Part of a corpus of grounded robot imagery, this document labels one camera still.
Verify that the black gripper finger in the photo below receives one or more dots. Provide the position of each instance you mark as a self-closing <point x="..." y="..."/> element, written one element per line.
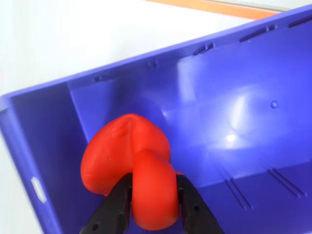
<point x="109" y="214"/>
<point x="197" y="212"/>

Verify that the red rubber duck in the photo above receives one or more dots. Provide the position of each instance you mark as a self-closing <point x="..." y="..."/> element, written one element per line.
<point x="136" y="158"/>

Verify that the purple plastic box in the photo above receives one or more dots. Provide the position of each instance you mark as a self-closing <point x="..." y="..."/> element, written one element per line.
<point x="219" y="122"/>

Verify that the orange strip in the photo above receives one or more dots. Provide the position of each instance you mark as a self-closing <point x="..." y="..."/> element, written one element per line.
<point x="219" y="7"/>

